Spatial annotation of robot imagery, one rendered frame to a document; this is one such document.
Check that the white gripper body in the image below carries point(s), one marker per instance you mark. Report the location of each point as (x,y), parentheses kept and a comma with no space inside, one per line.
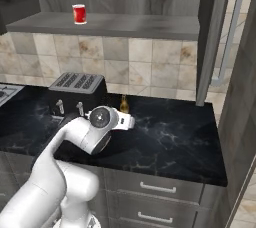
(126,122)

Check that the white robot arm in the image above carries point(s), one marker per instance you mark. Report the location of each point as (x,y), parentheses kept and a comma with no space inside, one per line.
(50,172)

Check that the grey tall cabinet panel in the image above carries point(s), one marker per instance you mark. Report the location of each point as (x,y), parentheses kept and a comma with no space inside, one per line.
(240,122)

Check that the grey cabinet door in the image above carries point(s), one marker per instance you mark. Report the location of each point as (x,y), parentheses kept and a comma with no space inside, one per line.
(210,38)

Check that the golden brown can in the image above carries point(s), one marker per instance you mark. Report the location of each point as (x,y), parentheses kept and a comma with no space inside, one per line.
(124,104)

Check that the silver toaster lever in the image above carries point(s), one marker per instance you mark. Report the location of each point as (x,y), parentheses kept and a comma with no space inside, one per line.
(80,108)
(60,107)

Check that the black toaster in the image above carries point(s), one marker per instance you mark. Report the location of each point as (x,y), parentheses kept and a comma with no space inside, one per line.
(78,88)

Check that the grey drawer front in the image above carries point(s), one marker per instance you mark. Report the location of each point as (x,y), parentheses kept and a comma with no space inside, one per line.
(186,213)
(186,185)

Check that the red can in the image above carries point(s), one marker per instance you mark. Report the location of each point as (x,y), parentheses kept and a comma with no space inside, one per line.
(79,14)

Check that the grey hob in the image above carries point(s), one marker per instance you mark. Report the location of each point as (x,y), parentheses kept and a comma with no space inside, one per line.
(8,92)

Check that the grey base cupboard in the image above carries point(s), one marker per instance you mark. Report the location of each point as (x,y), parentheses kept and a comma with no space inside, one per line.
(15,175)

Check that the dark grey extractor hood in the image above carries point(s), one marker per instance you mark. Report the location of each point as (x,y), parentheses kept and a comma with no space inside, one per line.
(16,2)

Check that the grey wood wall cabinet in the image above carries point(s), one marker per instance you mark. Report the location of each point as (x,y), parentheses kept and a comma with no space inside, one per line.
(126,2)

